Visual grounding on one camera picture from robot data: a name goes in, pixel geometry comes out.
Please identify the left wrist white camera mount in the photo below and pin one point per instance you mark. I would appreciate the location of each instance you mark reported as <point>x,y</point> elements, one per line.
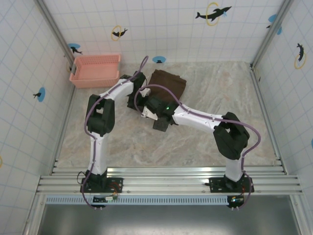
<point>145,92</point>

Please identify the blue circle fish sticker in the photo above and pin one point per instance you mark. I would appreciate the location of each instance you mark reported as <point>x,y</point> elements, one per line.
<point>41,94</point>
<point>272,18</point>
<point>73,46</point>
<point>159,59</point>

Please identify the grey metal panel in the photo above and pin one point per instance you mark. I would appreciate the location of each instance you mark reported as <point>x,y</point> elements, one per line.
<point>171,220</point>

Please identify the pink plastic basket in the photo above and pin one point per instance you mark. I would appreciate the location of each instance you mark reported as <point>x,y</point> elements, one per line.
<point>95,71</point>

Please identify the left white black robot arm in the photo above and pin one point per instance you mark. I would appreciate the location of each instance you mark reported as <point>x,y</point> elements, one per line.
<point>97,151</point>

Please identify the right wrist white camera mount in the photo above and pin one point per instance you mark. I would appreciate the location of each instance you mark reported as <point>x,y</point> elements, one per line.
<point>149,113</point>

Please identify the wide aluminium mounting rail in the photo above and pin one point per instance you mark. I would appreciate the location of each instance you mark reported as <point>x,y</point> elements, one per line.
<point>166,181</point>

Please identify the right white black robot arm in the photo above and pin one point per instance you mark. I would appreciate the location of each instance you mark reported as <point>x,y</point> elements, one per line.
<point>195,117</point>

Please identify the brown long pants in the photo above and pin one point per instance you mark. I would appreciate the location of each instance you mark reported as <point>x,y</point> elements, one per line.
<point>168,83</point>

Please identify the aluminium corner post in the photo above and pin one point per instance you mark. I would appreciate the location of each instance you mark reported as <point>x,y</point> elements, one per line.
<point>55,29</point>
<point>271,34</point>

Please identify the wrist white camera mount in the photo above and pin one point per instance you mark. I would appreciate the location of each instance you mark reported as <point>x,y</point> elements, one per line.
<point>145,92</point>
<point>149,113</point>

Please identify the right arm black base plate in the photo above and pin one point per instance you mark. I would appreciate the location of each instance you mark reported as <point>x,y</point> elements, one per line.
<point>217,184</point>

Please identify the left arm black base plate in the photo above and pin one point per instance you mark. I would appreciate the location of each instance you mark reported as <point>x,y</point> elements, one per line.
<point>115,184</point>

